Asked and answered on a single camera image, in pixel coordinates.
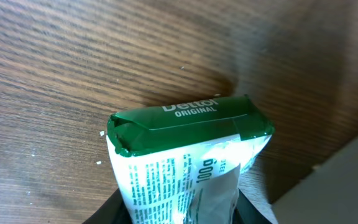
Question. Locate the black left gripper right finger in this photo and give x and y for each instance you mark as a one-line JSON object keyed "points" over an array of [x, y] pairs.
{"points": [[246, 213]]}

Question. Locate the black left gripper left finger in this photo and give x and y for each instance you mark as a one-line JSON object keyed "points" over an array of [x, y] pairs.
{"points": [[112, 211]]}

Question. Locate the white cardboard box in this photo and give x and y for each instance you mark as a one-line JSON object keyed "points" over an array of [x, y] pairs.
{"points": [[328, 195]]}

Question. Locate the green white soap packet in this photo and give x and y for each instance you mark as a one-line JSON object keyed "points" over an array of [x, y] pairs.
{"points": [[181, 163]]}

